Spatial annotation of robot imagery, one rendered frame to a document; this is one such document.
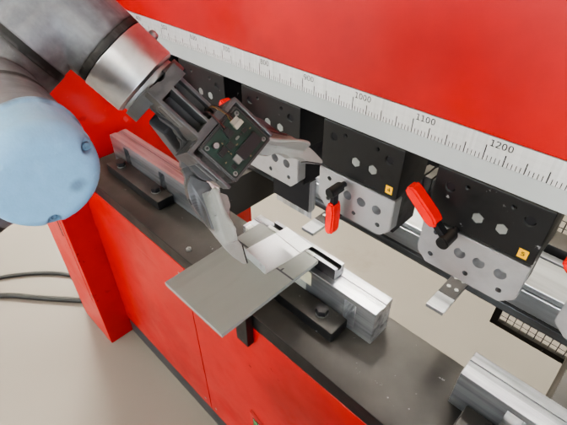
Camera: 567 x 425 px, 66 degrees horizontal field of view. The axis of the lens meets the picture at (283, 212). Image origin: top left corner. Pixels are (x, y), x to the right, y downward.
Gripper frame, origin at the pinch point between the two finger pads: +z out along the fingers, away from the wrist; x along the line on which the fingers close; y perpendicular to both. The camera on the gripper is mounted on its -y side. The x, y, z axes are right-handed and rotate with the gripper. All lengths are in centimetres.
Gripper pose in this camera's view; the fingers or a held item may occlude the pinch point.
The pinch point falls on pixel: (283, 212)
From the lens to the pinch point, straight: 51.4
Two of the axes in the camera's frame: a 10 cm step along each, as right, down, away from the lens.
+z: 6.9, 6.2, 3.6
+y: 4.1, 0.6, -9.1
